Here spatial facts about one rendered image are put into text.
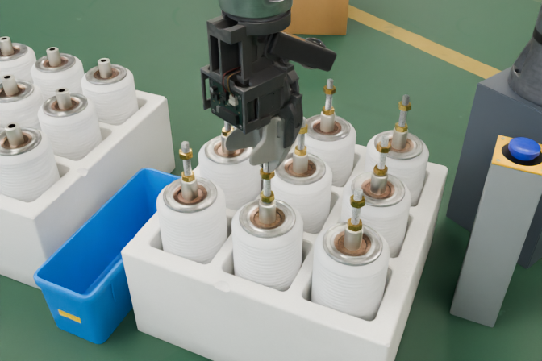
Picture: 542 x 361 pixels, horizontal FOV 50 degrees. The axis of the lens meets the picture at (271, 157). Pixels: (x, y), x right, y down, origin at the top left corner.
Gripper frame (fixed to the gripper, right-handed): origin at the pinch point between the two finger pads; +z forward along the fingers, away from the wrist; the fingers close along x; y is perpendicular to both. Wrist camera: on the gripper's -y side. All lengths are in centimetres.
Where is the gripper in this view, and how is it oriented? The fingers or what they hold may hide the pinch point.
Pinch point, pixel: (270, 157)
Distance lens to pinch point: 72.8
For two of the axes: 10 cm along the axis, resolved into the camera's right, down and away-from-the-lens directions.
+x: 7.0, 4.3, -5.8
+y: -7.2, 4.2, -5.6
